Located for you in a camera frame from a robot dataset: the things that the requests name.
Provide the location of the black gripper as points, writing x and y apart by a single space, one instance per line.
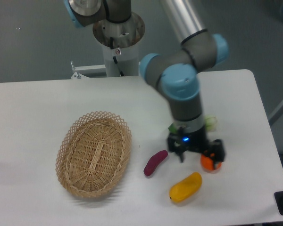
197 142

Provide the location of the purple sweet potato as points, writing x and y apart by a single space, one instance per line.
154 161

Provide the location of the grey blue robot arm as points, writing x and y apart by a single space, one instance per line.
173 76

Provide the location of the orange tangerine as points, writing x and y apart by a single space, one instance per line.
208 164

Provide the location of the green bok choy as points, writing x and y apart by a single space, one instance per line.
207 122

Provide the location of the yellow mango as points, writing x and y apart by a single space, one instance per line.
186 188

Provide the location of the woven wicker basket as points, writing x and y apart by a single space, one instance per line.
94 154

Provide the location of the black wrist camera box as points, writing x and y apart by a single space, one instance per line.
172 143

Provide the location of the white metal base frame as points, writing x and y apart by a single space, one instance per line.
92 71

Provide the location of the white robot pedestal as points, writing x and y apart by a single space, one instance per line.
120 45

